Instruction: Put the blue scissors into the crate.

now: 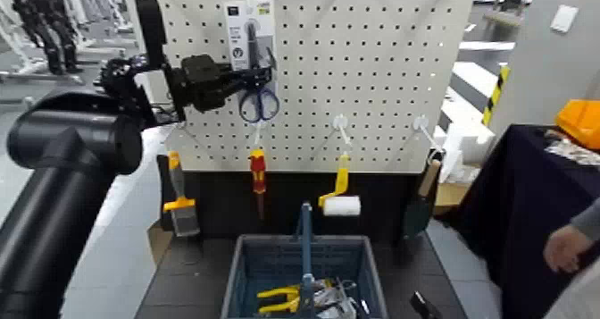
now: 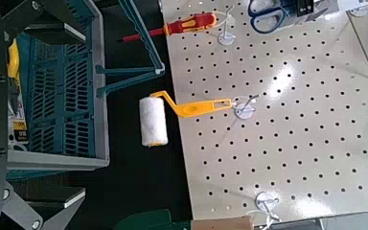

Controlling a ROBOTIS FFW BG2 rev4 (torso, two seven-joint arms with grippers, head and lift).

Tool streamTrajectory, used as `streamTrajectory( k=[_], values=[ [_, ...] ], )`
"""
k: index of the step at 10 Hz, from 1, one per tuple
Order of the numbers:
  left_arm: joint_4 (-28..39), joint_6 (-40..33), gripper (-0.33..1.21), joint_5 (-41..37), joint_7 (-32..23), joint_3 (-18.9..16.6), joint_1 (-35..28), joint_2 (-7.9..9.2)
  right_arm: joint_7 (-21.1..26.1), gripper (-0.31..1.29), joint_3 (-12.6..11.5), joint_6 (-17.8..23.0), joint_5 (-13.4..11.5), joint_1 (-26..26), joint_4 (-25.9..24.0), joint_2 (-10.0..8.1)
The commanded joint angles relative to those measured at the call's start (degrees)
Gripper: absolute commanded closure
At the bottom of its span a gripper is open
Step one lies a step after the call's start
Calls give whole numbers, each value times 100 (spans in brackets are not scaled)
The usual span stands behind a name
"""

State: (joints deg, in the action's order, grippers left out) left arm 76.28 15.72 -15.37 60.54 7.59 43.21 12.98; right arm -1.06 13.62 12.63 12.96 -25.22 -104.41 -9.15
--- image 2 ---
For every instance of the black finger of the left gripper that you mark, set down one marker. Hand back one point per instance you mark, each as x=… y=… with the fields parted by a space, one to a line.
x=305 y=7

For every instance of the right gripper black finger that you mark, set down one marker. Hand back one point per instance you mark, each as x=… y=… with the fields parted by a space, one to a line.
x=54 y=22
x=51 y=198

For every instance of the blue scissors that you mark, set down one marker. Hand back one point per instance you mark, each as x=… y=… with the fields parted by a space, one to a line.
x=268 y=19

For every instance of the grey blue plastic crate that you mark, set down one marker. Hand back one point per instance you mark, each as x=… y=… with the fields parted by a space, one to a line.
x=101 y=127

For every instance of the white pegboard hook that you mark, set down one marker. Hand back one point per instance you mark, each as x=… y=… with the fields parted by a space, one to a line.
x=359 y=12
x=265 y=199
x=226 y=40
x=244 y=112

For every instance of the yellow pliers in packaging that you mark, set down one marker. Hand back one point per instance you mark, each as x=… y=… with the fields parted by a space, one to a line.
x=14 y=64

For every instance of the red yellow screwdriver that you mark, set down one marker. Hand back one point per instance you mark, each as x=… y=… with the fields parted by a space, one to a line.
x=188 y=24

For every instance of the black panel under pegboard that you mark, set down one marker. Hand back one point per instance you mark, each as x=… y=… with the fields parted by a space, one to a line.
x=172 y=172

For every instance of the beige metal pegboard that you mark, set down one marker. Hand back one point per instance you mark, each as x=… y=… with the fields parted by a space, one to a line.
x=300 y=143

